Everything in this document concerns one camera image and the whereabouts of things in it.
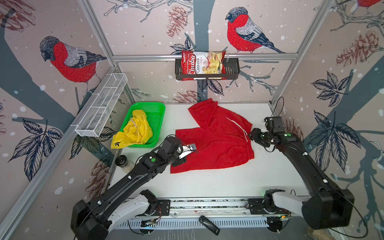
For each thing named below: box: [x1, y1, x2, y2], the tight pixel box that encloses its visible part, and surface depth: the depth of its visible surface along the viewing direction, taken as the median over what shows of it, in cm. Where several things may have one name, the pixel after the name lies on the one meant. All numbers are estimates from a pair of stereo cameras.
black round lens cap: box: [115, 155, 128, 167], surface depth 80 cm
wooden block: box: [307, 225, 335, 240], surface depth 64 cm
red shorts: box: [170, 98, 255, 174], surface depth 99 cm
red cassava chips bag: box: [181, 50, 227, 81], surface depth 90 cm
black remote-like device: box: [198, 215, 221, 236], surface depth 67 cm
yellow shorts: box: [110, 109, 153, 149], surface depth 95 cm
